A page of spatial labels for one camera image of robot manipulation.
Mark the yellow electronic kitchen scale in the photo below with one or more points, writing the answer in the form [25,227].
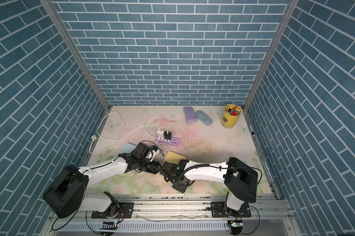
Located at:
[172,157]

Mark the yellow pen cup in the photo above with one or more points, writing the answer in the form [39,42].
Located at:
[230,115]

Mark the blue pencil case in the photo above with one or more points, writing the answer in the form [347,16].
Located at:
[203,117]

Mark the black USB wall charger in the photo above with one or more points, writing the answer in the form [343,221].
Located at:
[167,136]

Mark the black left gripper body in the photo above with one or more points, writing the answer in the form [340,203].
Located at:
[146,164]

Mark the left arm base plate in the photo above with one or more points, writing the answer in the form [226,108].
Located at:
[115,211]

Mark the blue electronic kitchen scale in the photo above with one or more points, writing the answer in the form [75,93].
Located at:
[128,148]

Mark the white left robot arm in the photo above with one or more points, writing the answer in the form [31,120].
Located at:
[67,194]

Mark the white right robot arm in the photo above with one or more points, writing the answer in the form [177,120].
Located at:
[239,178]

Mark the purple pencil case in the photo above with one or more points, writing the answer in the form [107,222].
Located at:
[190,115]

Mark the aluminium mounting rail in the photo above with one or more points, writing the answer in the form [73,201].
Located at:
[165,208]

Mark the floral table mat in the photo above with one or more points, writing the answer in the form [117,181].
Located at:
[197,142]

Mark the white USB wall charger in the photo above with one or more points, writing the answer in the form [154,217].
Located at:
[160,134]

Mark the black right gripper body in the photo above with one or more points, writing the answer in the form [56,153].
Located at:
[179,187]

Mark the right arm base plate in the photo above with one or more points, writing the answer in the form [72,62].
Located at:
[220,210]

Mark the purple power strip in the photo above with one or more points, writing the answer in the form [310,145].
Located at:
[174,142]

